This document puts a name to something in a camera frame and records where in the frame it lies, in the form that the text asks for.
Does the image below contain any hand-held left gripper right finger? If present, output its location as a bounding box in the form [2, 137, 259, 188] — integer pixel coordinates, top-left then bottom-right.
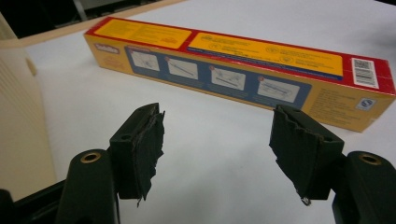
[269, 104, 396, 224]

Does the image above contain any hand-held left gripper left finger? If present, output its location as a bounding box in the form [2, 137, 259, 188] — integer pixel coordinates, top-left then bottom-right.
[54, 102, 166, 224]

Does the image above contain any long yellow and red box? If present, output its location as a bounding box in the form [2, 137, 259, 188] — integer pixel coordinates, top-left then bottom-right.
[83, 16, 396, 133]

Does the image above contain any cream ribbed container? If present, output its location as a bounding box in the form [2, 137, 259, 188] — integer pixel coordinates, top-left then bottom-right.
[0, 13, 59, 203]

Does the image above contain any grey metal stand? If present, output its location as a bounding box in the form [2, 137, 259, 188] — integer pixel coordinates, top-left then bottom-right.
[72, 0, 90, 22]

